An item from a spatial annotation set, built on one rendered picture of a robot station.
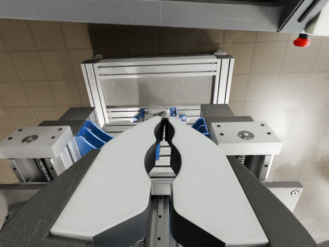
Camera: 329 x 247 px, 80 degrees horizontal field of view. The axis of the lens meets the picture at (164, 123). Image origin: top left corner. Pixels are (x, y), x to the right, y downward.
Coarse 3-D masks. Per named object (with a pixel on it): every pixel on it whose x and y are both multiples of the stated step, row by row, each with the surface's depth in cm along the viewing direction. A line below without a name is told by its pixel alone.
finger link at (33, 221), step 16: (80, 160) 8; (64, 176) 7; (80, 176) 7; (48, 192) 7; (64, 192) 7; (32, 208) 6; (48, 208) 6; (16, 224) 6; (32, 224) 6; (48, 224) 6; (0, 240) 5; (16, 240) 5; (32, 240) 5; (48, 240) 5; (64, 240) 5; (80, 240) 6
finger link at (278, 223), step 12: (228, 156) 9; (240, 168) 8; (240, 180) 8; (252, 180) 8; (252, 192) 7; (264, 192) 7; (252, 204) 7; (264, 204) 7; (276, 204) 7; (264, 216) 6; (276, 216) 6; (288, 216) 6; (264, 228) 6; (276, 228) 6; (288, 228) 6; (300, 228) 6; (276, 240) 6; (288, 240) 6; (300, 240) 6; (312, 240) 6
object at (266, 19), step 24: (0, 0) 33; (24, 0) 33; (48, 0) 33; (72, 0) 33; (96, 0) 33; (120, 0) 33; (144, 0) 33; (168, 0) 33; (192, 0) 33; (216, 0) 33; (120, 24) 35; (144, 24) 35; (168, 24) 34; (192, 24) 34; (216, 24) 34; (240, 24) 34; (264, 24) 34
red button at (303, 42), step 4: (300, 36) 48; (304, 36) 48; (308, 36) 48; (296, 40) 49; (300, 40) 48; (304, 40) 48; (308, 40) 48; (296, 44) 49; (300, 44) 48; (304, 44) 48; (308, 44) 48
